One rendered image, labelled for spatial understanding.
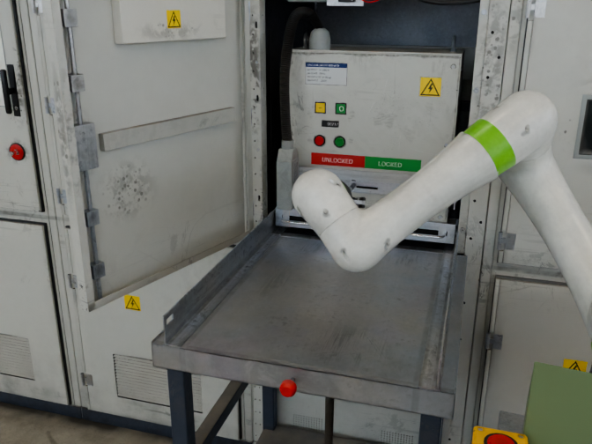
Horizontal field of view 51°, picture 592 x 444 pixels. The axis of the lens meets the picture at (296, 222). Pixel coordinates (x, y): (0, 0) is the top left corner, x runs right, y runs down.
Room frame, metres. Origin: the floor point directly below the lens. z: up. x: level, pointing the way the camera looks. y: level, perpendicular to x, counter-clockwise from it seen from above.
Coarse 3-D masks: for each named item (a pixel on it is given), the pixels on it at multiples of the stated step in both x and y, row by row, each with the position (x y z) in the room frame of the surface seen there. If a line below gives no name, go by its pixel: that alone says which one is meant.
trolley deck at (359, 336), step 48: (288, 240) 1.72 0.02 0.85; (240, 288) 1.39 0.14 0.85; (288, 288) 1.39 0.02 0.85; (336, 288) 1.39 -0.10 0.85; (384, 288) 1.40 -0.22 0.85; (432, 288) 1.40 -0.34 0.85; (192, 336) 1.16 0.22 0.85; (240, 336) 1.16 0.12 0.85; (288, 336) 1.16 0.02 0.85; (336, 336) 1.16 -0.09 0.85; (384, 336) 1.16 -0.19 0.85; (336, 384) 1.02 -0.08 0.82; (384, 384) 0.99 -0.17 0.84
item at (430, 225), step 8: (280, 216) 1.80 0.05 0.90; (296, 216) 1.78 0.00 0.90; (280, 224) 1.80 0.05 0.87; (296, 224) 1.78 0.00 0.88; (424, 224) 1.67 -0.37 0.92; (432, 224) 1.67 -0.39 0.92; (448, 224) 1.65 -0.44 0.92; (416, 232) 1.68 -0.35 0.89; (424, 232) 1.67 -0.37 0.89; (432, 232) 1.67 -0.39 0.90; (448, 232) 1.65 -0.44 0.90; (424, 240) 1.67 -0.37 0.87; (432, 240) 1.67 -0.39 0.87; (448, 240) 1.65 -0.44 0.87
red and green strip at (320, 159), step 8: (312, 152) 1.78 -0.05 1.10; (312, 160) 1.78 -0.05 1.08; (320, 160) 1.77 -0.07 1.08; (328, 160) 1.77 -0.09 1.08; (336, 160) 1.76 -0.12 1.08; (344, 160) 1.75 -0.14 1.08; (352, 160) 1.74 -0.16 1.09; (360, 160) 1.74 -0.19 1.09; (368, 160) 1.73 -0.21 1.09; (376, 160) 1.73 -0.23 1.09; (384, 160) 1.72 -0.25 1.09; (392, 160) 1.71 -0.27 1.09; (400, 160) 1.71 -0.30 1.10; (408, 160) 1.70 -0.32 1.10; (416, 160) 1.69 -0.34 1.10; (376, 168) 1.73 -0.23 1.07; (384, 168) 1.72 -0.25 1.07; (392, 168) 1.71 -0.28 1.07; (400, 168) 1.71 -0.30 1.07; (408, 168) 1.70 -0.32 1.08; (416, 168) 1.69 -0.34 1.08
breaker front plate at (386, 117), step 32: (352, 64) 1.75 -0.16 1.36; (384, 64) 1.72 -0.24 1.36; (416, 64) 1.70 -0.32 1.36; (448, 64) 1.68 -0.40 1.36; (320, 96) 1.77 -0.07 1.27; (352, 96) 1.75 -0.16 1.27; (384, 96) 1.72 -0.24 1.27; (416, 96) 1.70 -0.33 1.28; (448, 96) 1.67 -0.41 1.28; (320, 128) 1.77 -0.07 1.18; (352, 128) 1.75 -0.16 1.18; (384, 128) 1.72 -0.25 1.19; (416, 128) 1.70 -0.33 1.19; (448, 128) 1.67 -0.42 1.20; (352, 192) 1.74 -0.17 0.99; (384, 192) 1.72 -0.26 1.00
